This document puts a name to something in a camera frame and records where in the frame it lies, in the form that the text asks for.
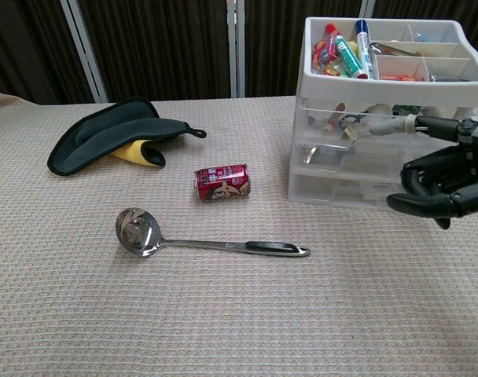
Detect wooden-handled tool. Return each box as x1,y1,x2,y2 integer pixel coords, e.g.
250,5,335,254
321,102,347,133

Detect white plastic bag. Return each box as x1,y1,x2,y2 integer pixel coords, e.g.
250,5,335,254
362,104,395,130

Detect beige woven tablecloth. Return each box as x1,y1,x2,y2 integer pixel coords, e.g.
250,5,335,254
0,92,478,377

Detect green marker with red cap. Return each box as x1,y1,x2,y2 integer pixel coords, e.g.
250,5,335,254
324,23,369,79

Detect yellow black-tipped glove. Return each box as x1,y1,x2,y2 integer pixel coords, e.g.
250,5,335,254
112,141,167,168

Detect white plastic drawer organizer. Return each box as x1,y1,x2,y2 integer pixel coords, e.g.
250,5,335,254
288,15,478,209

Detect clear plastic drawer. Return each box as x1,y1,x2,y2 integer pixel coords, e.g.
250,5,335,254
300,97,460,151
292,141,440,178
289,171,406,209

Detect steel ladle with black handle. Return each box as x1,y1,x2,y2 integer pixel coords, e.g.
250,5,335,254
114,207,311,259

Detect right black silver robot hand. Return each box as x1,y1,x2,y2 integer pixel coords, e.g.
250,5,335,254
367,113,478,231

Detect red drink can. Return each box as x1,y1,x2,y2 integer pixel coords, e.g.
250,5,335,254
193,163,251,203

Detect white marker with blue cap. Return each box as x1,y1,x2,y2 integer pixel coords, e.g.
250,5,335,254
354,18,376,81

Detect black oven mitt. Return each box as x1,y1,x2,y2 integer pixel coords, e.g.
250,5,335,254
46,97,208,177

